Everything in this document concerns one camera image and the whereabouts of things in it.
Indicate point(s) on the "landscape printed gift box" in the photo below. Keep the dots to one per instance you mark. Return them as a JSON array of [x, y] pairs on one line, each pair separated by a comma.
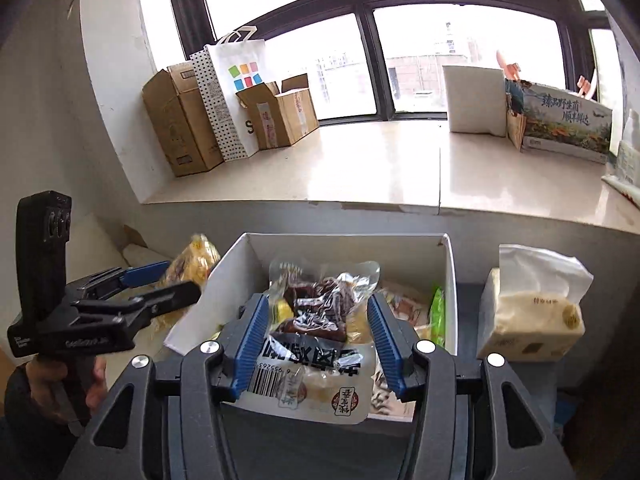
[[565, 120]]

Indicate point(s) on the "white bag with coloured squares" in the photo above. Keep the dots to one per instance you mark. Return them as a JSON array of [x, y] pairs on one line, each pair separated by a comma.
[[240, 55]]

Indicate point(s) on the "white foam box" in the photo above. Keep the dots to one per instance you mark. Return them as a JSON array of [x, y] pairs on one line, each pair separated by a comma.
[[475, 100]]

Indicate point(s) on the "black window frame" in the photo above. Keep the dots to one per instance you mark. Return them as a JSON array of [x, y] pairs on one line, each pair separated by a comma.
[[370, 50]]

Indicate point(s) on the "soft tissue pack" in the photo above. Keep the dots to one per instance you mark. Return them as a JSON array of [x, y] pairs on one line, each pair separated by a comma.
[[530, 320]]

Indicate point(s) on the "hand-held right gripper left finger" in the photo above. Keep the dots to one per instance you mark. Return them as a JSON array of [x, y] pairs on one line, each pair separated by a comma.
[[250, 345]]

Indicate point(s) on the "yellow snack packet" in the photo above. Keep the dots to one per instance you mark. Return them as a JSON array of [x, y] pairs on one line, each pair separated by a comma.
[[195, 260]]

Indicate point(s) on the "pink plastic piece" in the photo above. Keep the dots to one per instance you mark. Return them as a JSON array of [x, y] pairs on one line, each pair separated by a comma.
[[509, 66], [587, 87]]

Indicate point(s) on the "green snack packet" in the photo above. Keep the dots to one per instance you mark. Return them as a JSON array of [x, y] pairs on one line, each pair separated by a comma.
[[437, 315]]

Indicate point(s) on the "white cardboard box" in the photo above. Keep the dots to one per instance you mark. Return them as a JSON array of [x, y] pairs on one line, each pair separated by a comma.
[[340, 250]]

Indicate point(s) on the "person's left hand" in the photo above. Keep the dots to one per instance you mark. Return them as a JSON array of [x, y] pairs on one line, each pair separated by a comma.
[[97, 385]]

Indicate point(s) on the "marble window sill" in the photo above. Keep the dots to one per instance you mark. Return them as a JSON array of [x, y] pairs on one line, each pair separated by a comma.
[[375, 170]]

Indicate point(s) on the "tall brown cardboard box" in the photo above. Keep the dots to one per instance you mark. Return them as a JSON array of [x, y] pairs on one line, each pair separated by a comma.
[[175, 120]]

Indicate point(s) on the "white plastic bottle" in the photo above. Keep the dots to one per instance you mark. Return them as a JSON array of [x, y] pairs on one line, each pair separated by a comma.
[[630, 150]]

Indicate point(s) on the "small open cardboard box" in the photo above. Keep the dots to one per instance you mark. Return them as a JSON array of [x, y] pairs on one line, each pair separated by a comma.
[[285, 115]]

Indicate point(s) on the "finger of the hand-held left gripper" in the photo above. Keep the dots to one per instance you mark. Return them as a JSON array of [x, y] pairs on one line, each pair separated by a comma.
[[165, 297], [145, 271]]

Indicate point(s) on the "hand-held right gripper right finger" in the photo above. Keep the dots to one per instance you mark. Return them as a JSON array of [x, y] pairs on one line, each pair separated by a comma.
[[387, 345]]

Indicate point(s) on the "polka dot paper bag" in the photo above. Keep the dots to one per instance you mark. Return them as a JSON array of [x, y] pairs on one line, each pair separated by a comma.
[[215, 110]]

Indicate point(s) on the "white tube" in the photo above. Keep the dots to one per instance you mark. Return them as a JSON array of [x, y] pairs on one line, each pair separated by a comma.
[[622, 187]]

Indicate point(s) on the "clear meat snack packet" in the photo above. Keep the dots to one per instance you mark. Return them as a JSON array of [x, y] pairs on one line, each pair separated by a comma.
[[315, 385]]

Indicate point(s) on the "pink snack packet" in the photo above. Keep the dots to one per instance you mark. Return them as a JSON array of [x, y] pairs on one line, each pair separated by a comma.
[[405, 305]]

